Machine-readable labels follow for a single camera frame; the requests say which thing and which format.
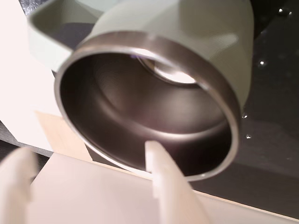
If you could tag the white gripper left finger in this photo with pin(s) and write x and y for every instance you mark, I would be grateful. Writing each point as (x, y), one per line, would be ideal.
(14, 186)

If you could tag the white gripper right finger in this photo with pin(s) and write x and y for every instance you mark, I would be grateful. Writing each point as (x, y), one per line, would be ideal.
(172, 198)

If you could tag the light wooden strip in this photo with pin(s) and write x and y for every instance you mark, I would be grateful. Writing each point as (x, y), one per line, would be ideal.
(58, 135)

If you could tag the pale green steel mug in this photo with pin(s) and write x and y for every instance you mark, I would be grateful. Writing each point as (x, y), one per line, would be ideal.
(210, 35)

